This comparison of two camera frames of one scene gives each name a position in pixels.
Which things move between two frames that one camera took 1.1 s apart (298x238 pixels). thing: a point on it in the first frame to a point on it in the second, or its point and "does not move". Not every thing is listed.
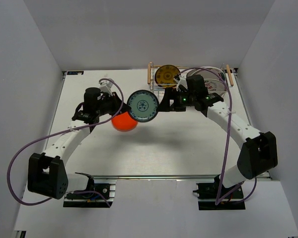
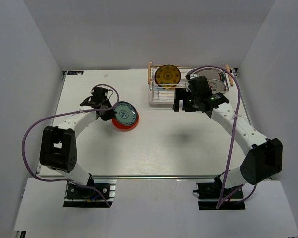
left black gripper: x=115 y=100 does not move
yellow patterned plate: x=165 y=75 does not move
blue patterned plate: x=144 y=105 to x=126 y=113
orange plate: x=122 y=122 does not move
